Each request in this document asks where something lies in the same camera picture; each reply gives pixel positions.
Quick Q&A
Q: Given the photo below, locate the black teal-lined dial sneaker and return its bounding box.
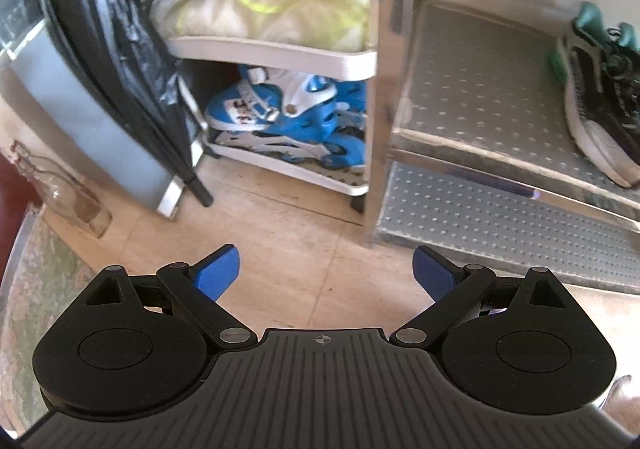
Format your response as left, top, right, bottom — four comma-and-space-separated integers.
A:
555, 2, 640, 190

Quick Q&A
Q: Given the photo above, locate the green patterned rug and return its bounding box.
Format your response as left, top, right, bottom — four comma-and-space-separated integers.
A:
0, 209, 108, 435

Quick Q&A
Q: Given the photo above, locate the black plastic-wrapped bundle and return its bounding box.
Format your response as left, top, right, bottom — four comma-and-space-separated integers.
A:
32, 0, 215, 209

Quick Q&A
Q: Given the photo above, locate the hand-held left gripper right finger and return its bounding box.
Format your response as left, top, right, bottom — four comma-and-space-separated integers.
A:
392, 245, 568, 347

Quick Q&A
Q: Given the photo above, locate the pale yellow cloth bag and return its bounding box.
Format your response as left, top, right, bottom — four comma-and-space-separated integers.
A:
149, 0, 373, 52

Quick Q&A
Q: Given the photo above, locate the clear glass bottle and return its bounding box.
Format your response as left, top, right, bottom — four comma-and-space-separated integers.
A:
9, 139, 115, 237

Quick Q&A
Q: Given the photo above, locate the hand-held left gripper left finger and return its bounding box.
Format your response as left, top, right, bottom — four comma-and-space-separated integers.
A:
85, 244, 256, 347

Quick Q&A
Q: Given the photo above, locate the white plastic shelf rack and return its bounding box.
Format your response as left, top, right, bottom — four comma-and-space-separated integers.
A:
165, 32, 379, 214

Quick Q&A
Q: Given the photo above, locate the blue inline skate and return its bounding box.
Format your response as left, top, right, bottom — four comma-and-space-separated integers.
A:
204, 66, 370, 176

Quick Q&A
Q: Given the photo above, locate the grey-blue panel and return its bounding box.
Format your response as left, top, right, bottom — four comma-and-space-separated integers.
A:
10, 19, 187, 221

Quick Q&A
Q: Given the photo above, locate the metal shoe rack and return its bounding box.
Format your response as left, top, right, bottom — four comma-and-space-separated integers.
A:
364, 0, 640, 297

